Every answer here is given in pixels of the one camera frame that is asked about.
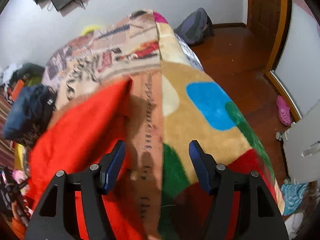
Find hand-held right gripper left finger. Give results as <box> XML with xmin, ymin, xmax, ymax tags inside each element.
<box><xmin>25</xmin><ymin>140</ymin><xmax>127</xmax><ymax>240</ymax></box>

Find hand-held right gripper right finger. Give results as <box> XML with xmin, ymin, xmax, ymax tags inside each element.
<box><xmin>189</xmin><ymin>140</ymin><xmax>290</xmax><ymax>240</ymax></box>

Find red zip jacket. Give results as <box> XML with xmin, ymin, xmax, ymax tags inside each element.
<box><xmin>11</xmin><ymin>78</ymin><xmax>160</xmax><ymax>240</ymax></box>

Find pile of clothes and boxes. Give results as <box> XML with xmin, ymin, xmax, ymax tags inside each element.
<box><xmin>0</xmin><ymin>63</ymin><xmax>46</xmax><ymax>103</ymax></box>

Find colourful fleece blanket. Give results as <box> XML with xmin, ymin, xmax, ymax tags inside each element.
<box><xmin>153</xmin><ymin>11</ymin><xmax>285</xmax><ymax>240</ymax></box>

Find folded blue jeans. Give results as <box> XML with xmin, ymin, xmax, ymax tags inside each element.
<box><xmin>3</xmin><ymin>84</ymin><xmax>57</xmax><ymax>140</ymax></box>

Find teal patterned cloth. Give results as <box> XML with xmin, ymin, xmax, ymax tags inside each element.
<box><xmin>280</xmin><ymin>182</ymin><xmax>310</xmax><ymax>216</ymax></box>

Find pink clog shoe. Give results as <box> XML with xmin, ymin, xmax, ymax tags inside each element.
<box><xmin>276</xmin><ymin>95</ymin><xmax>292</xmax><ymax>126</ymax></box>

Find white cabinet door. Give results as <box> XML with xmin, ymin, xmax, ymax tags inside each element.
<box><xmin>276</xmin><ymin>100</ymin><xmax>320</xmax><ymax>183</ymax></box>

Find yellow object behind bed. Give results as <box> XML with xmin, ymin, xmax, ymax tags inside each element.
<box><xmin>81</xmin><ymin>24</ymin><xmax>101</xmax><ymax>36</ymax></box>

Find grey backpack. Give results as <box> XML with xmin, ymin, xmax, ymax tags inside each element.
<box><xmin>174</xmin><ymin>7</ymin><xmax>215</xmax><ymax>46</ymax></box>

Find wooden door frame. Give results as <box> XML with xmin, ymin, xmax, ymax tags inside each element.
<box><xmin>246</xmin><ymin>0</ymin><xmax>303</xmax><ymax>123</ymax></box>

